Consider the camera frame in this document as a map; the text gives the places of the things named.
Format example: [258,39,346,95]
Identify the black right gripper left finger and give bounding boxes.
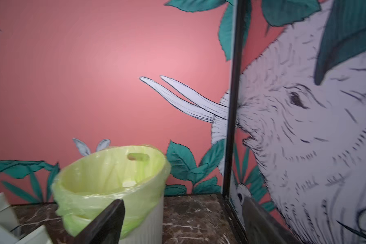
[71,199,125,244]

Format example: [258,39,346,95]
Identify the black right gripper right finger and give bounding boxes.
[242,197,300,244]

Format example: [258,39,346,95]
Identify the white ribbed trash bin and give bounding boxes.
[119,196,164,244]

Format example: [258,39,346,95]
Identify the paper scraps in bin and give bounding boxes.
[122,180,137,188]

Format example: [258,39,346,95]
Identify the green plastic bin liner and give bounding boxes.
[51,145,171,238]

